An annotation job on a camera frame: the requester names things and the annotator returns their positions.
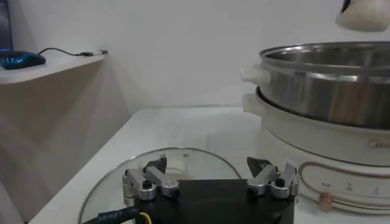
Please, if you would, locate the black usb cable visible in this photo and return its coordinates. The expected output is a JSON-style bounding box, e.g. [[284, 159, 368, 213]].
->
[[38, 47, 109, 58]]

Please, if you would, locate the dark laptop screen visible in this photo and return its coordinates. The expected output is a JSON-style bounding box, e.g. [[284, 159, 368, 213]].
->
[[0, 0, 13, 55]]

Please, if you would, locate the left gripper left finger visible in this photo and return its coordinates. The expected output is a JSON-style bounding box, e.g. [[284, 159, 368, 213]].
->
[[122, 156, 180, 208]]

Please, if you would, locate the steel steamer pot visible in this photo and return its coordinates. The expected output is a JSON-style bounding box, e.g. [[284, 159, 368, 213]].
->
[[242, 86, 390, 215]]

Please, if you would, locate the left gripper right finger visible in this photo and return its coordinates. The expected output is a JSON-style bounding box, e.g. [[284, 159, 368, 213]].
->
[[246, 156, 301, 204]]

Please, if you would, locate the blue computer mouse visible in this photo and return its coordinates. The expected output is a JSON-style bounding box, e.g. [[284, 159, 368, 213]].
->
[[0, 51, 47, 71]]

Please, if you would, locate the white side desk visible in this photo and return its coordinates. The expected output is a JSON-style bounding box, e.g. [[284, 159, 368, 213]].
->
[[0, 53, 132, 224]]

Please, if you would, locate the round glass pot lid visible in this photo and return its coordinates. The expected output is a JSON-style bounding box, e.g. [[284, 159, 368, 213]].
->
[[77, 147, 243, 224]]

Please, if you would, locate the black sleeved left wrist cable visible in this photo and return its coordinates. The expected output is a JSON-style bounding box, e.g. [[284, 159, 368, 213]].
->
[[82, 206, 141, 224]]

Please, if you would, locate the stainless steel steamer basket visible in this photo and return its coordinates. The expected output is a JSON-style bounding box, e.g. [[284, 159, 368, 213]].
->
[[239, 41, 390, 130]]

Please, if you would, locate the white steamed baozi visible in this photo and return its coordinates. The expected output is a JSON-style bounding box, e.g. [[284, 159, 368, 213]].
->
[[336, 0, 390, 33]]

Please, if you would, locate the thin yellow wire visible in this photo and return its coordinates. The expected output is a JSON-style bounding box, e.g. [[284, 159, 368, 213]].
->
[[139, 211, 153, 224]]

